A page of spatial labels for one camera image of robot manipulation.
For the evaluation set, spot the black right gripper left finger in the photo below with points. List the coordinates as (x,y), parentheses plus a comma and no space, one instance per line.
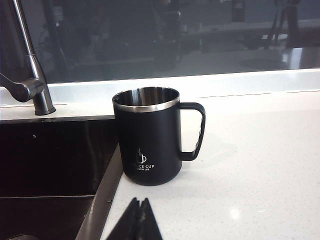
(127,225)

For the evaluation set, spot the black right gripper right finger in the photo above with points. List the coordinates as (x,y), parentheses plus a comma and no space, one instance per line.
(150,225)

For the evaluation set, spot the brushed steel faucet lever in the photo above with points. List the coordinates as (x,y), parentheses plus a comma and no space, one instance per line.
(17,90)

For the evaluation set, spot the black sink basin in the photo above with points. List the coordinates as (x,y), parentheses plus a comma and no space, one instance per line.
(50,162)

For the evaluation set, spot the brushed steel faucet pipe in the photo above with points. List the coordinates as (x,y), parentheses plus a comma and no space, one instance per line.
(37,73)

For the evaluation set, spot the white stone backsplash ledge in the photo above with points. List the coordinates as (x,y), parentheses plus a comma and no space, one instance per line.
(225,82)

